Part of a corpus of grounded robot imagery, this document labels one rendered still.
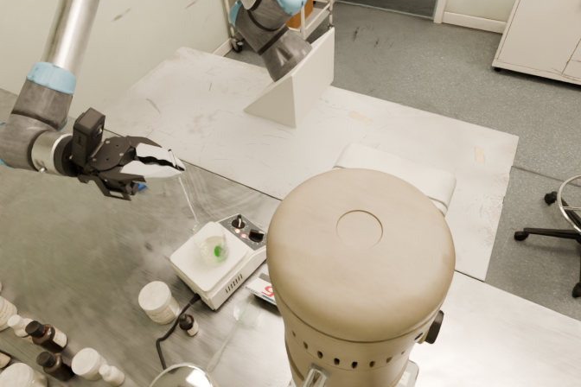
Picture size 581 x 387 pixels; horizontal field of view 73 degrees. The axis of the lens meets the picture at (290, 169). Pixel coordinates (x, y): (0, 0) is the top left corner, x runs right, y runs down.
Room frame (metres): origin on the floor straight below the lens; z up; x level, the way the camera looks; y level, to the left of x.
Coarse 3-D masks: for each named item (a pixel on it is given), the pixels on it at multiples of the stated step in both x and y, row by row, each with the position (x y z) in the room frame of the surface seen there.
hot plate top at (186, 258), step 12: (228, 240) 0.44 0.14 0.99; (180, 252) 0.43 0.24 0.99; (192, 252) 0.42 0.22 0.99; (240, 252) 0.41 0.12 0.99; (180, 264) 0.40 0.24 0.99; (192, 264) 0.40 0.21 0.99; (204, 264) 0.39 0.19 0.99; (228, 264) 0.39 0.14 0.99; (192, 276) 0.37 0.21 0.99; (204, 276) 0.37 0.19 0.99; (216, 276) 0.36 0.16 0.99; (204, 288) 0.34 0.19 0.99
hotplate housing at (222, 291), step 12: (240, 240) 0.46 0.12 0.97; (252, 252) 0.42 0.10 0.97; (264, 252) 0.43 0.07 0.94; (240, 264) 0.40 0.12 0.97; (252, 264) 0.41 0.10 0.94; (180, 276) 0.39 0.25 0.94; (228, 276) 0.37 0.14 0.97; (240, 276) 0.38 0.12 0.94; (192, 288) 0.37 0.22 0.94; (216, 288) 0.35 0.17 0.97; (228, 288) 0.36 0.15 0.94; (192, 300) 0.35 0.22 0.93; (204, 300) 0.34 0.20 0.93; (216, 300) 0.34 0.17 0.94
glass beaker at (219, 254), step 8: (200, 224) 0.44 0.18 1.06; (208, 224) 0.44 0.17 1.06; (216, 224) 0.44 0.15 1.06; (192, 232) 0.42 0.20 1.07; (200, 232) 0.43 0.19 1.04; (208, 232) 0.44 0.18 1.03; (216, 232) 0.44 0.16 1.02; (224, 232) 0.42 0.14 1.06; (192, 240) 0.40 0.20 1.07; (200, 240) 0.43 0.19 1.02; (224, 240) 0.41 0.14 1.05; (200, 248) 0.38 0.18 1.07; (208, 248) 0.39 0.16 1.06; (216, 248) 0.39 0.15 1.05; (224, 248) 0.40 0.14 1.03; (200, 256) 0.40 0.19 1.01; (208, 256) 0.39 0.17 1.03; (216, 256) 0.39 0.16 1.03; (224, 256) 0.39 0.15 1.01; (208, 264) 0.39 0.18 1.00; (216, 264) 0.39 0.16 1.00
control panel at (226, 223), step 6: (234, 216) 0.54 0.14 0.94; (222, 222) 0.51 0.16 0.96; (228, 222) 0.51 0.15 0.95; (246, 222) 0.52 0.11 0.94; (228, 228) 0.49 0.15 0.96; (234, 228) 0.49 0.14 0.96; (246, 228) 0.50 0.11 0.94; (252, 228) 0.50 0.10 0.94; (258, 228) 0.50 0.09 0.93; (234, 234) 0.47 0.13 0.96; (240, 234) 0.48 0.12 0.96; (246, 234) 0.48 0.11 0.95; (246, 240) 0.46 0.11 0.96; (264, 240) 0.46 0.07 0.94; (252, 246) 0.44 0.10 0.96; (258, 246) 0.44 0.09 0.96
